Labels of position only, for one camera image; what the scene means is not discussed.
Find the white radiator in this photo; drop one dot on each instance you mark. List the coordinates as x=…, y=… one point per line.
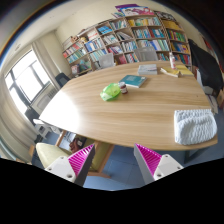
x=43, y=98

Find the grey chair right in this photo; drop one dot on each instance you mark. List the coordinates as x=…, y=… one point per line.
x=146, y=54

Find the grey chair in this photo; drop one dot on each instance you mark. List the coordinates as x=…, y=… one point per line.
x=106, y=61
x=146, y=54

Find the teal book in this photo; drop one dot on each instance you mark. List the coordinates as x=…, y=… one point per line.
x=133, y=80

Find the green cushioned wooden chair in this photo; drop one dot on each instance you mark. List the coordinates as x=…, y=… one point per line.
x=49, y=153

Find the yellow book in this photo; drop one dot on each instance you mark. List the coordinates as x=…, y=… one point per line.
x=171, y=72

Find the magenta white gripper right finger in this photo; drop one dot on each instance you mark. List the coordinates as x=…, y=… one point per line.
x=154, y=166

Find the grey chair left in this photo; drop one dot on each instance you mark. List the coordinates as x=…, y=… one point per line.
x=106, y=61

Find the dark office chair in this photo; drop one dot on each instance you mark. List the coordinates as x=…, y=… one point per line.
x=62, y=79

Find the beige curtain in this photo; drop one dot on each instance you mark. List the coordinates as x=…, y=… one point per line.
x=47, y=52

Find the window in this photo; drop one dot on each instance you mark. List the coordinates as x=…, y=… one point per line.
x=25, y=81

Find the black jacket on chair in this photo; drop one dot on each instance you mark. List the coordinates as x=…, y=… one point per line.
x=208, y=67

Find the white plastic bottle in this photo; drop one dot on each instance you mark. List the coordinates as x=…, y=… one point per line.
x=172, y=60

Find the small dark jar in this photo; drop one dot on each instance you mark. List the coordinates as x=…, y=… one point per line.
x=123, y=88

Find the green plastic bag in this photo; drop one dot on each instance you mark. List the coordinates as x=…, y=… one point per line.
x=110, y=92

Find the white folded towel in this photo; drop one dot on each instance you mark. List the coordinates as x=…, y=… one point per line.
x=194, y=126

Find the colourful boxes atop shelf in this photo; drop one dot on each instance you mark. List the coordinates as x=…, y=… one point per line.
x=131, y=9

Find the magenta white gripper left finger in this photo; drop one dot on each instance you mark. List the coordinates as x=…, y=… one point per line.
x=75, y=167

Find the yellow folder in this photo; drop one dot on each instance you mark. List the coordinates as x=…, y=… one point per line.
x=184, y=70

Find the large wooden bookshelf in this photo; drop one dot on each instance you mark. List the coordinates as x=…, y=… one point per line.
x=121, y=36

